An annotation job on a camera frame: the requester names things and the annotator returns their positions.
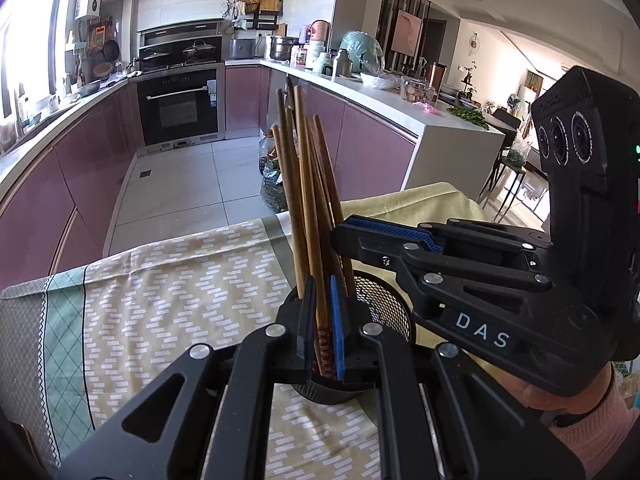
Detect pink kettle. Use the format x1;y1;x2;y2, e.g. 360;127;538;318
308;20;331;46

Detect right hand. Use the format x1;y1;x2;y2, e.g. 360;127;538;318
499;364;613;415

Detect steel pot on counter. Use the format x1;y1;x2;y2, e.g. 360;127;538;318
267;36;298;61

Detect black mesh utensil cup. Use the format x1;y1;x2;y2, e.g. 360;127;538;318
293;270;416;405

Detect green vegetables on counter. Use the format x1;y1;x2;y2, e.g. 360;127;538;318
448;106;489;130

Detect plastic bag of vegetables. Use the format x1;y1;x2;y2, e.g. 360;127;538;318
258;130;288;214

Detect patterned tablecloth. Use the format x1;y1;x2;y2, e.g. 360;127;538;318
1;183;486;479

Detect pink sleeve forearm right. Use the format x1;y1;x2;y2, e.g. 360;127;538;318
550;382;639;479

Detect black built-in oven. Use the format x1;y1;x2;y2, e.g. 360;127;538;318
137;67;224;152

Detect wall spice rack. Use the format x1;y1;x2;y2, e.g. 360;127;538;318
222;0;283;32

